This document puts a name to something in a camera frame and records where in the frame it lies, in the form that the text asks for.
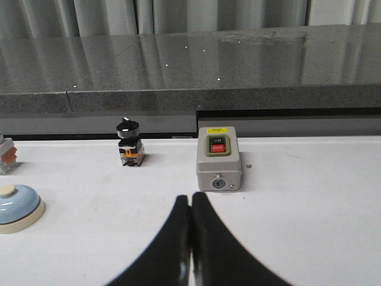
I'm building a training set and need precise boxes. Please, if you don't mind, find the grey curtain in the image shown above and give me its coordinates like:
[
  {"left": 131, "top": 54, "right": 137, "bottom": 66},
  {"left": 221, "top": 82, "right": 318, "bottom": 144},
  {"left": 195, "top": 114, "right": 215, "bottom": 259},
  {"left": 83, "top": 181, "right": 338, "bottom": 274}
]
[{"left": 1, "top": 0, "right": 380, "bottom": 39}]

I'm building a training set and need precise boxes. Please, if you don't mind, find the grey on off switch box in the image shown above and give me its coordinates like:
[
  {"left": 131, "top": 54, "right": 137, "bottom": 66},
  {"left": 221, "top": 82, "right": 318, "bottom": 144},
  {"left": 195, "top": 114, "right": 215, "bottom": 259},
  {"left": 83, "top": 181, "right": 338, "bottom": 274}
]
[{"left": 196, "top": 126, "right": 242, "bottom": 191}]

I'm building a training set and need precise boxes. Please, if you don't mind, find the dark granite counter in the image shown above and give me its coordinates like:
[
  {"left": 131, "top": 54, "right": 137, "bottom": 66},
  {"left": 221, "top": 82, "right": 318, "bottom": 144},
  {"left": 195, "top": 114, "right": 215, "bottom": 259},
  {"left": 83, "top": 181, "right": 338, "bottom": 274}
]
[{"left": 0, "top": 23, "right": 381, "bottom": 141}]

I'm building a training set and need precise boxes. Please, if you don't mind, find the black rotary selector switch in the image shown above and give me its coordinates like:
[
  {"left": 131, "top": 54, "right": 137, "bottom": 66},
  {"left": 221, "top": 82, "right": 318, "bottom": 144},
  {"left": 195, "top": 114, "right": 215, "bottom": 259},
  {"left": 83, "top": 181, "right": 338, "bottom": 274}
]
[{"left": 116, "top": 117, "right": 145, "bottom": 166}]

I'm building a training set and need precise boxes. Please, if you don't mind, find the green pushbutton switch white body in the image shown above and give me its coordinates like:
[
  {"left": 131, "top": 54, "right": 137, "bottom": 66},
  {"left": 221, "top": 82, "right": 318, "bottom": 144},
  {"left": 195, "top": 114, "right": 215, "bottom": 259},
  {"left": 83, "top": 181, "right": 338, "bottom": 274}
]
[{"left": 1, "top": 133, "right": 17, "bottom": 175}]

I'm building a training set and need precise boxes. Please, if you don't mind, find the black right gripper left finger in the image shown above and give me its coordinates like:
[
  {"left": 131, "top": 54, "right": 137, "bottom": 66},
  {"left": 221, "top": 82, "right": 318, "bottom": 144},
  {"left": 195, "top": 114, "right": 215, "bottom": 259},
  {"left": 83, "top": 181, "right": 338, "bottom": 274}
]
[{"left": 109, "top": 195, "right": 191, "bottom": 285}]

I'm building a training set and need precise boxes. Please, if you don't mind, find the blue call bell cream base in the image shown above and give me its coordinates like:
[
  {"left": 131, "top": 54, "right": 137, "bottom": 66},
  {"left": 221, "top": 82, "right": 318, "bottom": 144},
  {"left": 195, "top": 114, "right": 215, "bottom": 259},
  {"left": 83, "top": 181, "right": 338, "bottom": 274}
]
[{"left": 1, "top": 184, "right": 45, "bottom": 234}]

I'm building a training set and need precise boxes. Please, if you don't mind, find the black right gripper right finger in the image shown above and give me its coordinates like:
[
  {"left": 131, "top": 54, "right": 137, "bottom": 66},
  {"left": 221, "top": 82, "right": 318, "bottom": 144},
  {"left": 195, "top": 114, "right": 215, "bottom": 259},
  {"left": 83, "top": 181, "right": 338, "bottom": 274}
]
[{"left": 192, "top": 192, "right": 289, "bottom": 285}]

